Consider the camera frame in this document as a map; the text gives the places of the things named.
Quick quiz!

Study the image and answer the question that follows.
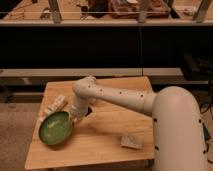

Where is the green ceramic bowl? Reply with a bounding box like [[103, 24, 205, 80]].
[[38, 111, 73, 145]]

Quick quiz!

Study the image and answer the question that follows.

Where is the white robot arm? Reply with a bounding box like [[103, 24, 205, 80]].
[[71, 76, 208, 171]]

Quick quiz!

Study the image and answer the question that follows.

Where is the small black rectangular object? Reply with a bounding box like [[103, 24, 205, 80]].
[[85, 107, 93, 117]]

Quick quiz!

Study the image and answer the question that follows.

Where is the beige sponge block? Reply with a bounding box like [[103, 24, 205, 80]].
[[121, 134, 143, 150]]

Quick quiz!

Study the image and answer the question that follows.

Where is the wooden shelf rack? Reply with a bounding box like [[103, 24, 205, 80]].
[[0, 0, 213, 26]]

